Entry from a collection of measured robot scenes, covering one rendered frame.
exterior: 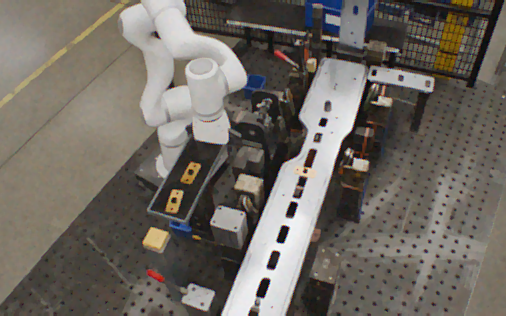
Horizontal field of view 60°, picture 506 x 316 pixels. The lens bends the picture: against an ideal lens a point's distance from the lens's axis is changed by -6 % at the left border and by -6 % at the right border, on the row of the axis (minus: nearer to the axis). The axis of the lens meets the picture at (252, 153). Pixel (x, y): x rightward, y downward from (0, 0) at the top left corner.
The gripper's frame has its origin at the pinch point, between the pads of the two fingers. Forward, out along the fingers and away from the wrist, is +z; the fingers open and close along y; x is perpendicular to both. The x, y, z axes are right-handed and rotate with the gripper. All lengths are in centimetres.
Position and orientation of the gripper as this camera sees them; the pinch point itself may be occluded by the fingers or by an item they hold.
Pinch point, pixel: (215, 147)
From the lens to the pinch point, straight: 141.3
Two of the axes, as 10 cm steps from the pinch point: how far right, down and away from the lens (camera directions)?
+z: 0.5, 6.3, 7.8
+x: 2.5, -7.6, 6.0
